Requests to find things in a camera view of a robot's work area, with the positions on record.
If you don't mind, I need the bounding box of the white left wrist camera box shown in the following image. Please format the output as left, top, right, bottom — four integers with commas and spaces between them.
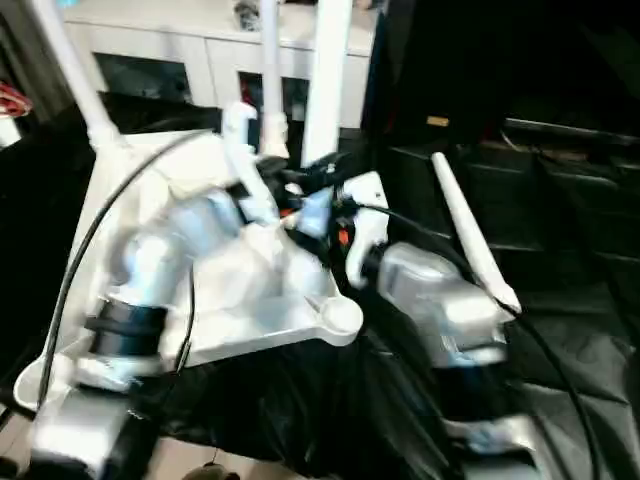
219, 100, 263, 193

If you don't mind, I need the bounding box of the black work mat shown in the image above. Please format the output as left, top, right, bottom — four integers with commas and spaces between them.
0, 95, 640, 480

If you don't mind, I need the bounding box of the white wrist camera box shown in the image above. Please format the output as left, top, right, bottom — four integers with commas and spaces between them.
338, 170, 391, 293
219, 100, 263, 193

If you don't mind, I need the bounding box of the dark low shelf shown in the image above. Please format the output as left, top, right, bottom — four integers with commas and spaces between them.
500, 116, 640, 143

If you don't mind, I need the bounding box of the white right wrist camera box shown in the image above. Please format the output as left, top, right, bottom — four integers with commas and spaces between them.
338, 170, 391, 293

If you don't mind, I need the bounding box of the white plastic table top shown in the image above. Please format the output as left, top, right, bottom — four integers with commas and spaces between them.
14, 128, 365, 403

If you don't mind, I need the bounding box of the white plastic table leg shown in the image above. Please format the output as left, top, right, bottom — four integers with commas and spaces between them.
299, 0, 357, 173
257, 0, 292, 163
28, 0, 128, 153
429, 150, 523, 315

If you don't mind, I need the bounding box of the white cabinet with glass doors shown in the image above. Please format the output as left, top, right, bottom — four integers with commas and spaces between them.
58, 0, 379, 129

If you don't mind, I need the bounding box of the shiny ornament on cabinet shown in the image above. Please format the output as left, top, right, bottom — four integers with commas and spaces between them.
233, 0, 264, 31

